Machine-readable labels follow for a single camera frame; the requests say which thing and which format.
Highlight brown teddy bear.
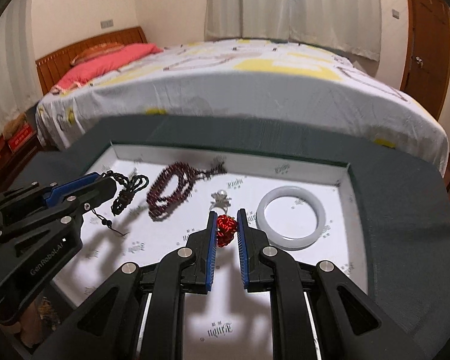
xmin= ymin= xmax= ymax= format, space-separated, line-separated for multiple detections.
xmin=2 ymin=113 xmax=26 ymax=141

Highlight wooden headboard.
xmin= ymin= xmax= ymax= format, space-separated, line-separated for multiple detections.
xmin=35 ymin=26 xmax=148 ymax=95

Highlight brown wooden door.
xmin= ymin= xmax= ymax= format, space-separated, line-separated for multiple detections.
xmin=401 ymin=0 xmax=450 ymax=119

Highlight bed with patterned sheet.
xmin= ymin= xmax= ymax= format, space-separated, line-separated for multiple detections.
xmin=35 ymin=39 xmax=449 ymax=172

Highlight white curtains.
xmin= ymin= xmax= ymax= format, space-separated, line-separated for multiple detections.
xmin=205 ymin=0 xmax=381 ymax=61

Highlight red knot ornament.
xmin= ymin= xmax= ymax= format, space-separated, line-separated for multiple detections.
xmin=216 ymin=214 xmax=238 ymax=248

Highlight left hand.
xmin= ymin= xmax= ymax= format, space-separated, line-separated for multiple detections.
xmin=8 ymin=296 xmax=61 ymax=350

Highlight dark red bead necklace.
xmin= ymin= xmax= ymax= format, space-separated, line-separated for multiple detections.
xmin=145 ymin=160 xmax=228 ymax=221

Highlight green jewelry tray box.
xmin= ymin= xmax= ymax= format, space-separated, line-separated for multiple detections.
xmin=52 ymin=140 xmax=371 ymax=360

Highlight black cord necklace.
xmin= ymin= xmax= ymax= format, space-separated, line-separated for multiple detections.
xmin=91 ymin=170 xmax=150 ymax=238

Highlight pink pillow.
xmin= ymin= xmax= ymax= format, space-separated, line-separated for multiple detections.
xmin=50 ymin=43 xmax=164 ymax=94

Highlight white jade bangle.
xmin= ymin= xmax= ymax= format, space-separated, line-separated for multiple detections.
xmin=256 ymin=186 xmax=326 ymax=250

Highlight dark grey table cloth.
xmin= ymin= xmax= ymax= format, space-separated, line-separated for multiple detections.
xmin=7 ymin=115 xmax=450 ymax=359

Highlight orange patterned cushion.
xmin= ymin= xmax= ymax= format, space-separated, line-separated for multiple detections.
xmin=70 ymin=42 xmax=125 ymax=67

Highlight red gift box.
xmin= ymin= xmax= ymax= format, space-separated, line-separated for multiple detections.
xmin=7 ymin=123 xmax=35 ymax=153

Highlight dark wooden nightstand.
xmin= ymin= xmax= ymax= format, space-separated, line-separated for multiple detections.
xmin=0 ymin=132 xmax=43 ymax=193

